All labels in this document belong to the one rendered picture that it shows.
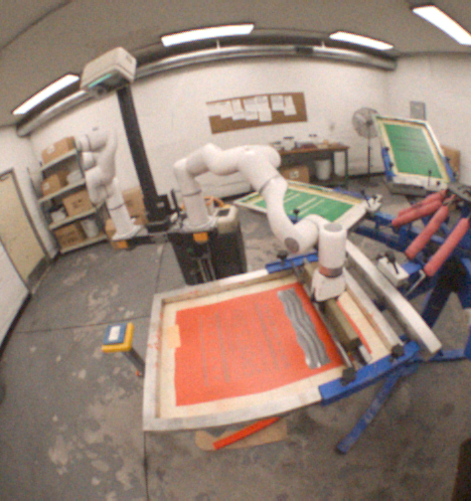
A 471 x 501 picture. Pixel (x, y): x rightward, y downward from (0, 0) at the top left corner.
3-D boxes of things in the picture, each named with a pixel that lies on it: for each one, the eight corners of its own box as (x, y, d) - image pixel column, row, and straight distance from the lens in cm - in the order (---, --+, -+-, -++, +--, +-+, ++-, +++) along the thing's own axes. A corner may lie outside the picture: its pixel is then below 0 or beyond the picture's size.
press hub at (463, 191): (395, 390, 186) (493, 209, 99) (373, 351, 196) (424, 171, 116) (430, 366, 209) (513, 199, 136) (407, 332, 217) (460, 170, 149)
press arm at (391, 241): (280, 211, 176) (280, 203, 173) (285, 208, 180) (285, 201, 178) (449, 273, 139) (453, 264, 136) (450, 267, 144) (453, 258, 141)
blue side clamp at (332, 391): (320, 408, 70) (324, 400, 63) (315, 393, 71) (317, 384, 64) (404, 366, 82) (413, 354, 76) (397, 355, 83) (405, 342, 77)
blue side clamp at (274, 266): (269, 283, 99) (267, 270, 94) (265, 276, 103) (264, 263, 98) (333, 265, 108) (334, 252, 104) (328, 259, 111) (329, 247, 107)
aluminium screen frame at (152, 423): (149, 433, 75) (142, 429, 71) (157, 300, 105) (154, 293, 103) (405, 361, 81) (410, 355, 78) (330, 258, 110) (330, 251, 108)
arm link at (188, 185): (176, 196, 109) (167, 162, 106) (199, 186, 115) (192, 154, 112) (187, 199, 101) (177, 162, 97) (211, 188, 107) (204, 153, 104)
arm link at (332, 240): (289, 221, 64) (308, 209, 72) (291, 253, 70) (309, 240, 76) (339, 237, 58) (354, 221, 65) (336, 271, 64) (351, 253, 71)
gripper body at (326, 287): (339, 254, 73) (336, 282, 80) (309, 262, 69) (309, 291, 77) (352, 268, 68) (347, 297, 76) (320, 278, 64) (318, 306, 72)
